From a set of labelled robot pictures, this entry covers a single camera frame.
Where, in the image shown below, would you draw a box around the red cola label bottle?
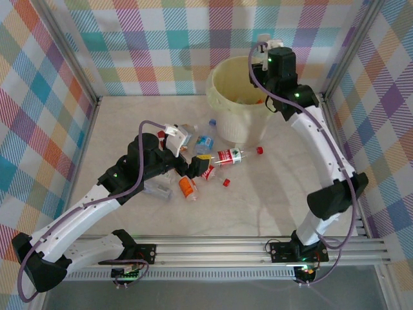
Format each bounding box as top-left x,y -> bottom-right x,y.
201,163 -> 231,188

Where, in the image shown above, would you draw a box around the blue capped water bottle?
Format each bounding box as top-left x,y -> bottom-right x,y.
193,118 -> 217,155

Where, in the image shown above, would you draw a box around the orange white label bottle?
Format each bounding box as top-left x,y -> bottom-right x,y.
178,176 -> 200,203

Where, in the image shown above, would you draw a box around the red green label bottle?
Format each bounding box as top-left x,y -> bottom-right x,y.
214,145 -> 265,168

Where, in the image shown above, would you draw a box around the large clear bottle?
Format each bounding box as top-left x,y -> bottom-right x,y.
143,179 -> 174,203

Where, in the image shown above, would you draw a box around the cream plastic bin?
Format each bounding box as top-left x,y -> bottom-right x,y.
206,56 -> 285,145

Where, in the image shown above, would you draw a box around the translucent yellow bin liner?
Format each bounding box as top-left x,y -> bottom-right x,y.
206,56 -> 285,119

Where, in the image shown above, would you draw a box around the left circuit board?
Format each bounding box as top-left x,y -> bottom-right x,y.
111,267 -> 143,288

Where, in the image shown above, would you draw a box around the circuit board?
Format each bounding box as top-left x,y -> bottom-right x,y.
111,267 -> 143,288
294,265 -> 316,285

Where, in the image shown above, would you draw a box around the grey metal panel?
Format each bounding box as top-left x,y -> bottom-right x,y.
41,280 -> 390,310

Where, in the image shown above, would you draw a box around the right circuit board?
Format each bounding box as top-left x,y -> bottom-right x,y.
294,265 -> 316,285

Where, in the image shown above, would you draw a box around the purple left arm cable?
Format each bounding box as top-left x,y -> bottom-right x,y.
17,119 -> 167,303

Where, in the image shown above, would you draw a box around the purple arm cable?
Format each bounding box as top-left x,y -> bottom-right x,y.
17,119 -> 167,303
248,43 -> 359,287

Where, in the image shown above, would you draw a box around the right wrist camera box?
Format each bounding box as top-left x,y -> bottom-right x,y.
257,33 -> 285,71

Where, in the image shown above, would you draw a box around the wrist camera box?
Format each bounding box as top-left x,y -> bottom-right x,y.
257,33 -> 285,71
163,122 -> 190,159

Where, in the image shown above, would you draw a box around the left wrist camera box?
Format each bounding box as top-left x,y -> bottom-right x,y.
163,122 -> 190,159

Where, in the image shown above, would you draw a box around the aluminium side rail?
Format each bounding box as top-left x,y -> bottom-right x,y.
56,96 -> 103,242
321,93 -> 372,240

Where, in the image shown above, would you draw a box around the aluminium frame post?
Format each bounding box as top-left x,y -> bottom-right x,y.
320,0 -> 387,99
30,0 -> 101,107

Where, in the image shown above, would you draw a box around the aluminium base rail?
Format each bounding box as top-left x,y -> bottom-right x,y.
35,234 -> 392,269

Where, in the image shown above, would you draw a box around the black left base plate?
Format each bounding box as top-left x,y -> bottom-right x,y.
127,243 -> 157,266

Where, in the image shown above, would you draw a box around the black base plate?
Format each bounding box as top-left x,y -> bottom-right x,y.
269,240 -> 330,263
127,243 -> 157,266

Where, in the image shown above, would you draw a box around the perforated grey cable duct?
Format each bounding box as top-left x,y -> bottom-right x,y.
64,270 -> 297,282

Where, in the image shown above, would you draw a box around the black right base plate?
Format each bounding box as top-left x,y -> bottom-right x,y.
269,240 -> 330,263

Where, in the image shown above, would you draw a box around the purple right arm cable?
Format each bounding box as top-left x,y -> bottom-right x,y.
248,43 -> 359,287

